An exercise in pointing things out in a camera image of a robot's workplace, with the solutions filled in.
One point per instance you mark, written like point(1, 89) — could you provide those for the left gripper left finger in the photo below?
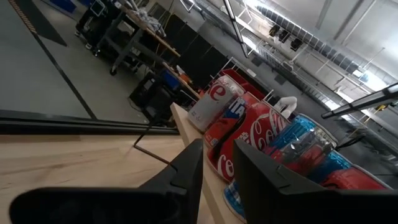
point(174, 199)

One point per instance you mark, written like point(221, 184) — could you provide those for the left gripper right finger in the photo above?
point(280, 199)

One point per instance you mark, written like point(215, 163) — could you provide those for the red Coca-Cola can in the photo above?
point(261, 133)

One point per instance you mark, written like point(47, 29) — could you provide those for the red energy drink can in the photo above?
point(357, 182)

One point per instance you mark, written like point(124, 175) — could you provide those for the silver Diet Coke can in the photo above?
point(211, 107)

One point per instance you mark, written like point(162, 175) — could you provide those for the white plastic object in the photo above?
point(286, 105)

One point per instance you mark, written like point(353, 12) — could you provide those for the black computer tower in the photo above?
point(149, 99)

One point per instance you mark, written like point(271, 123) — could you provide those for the black overhead beam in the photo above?
point(357, 102)
point(236, 31)

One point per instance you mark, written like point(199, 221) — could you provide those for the black partition panels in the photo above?
point(199, 53)

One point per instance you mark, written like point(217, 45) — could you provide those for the grey workbench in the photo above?
point(124, 49)

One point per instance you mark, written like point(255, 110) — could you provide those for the dark mat with hazard stripes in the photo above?
point(40, 21)

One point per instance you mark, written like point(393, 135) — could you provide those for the blue storage bins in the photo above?
point(65, 4)

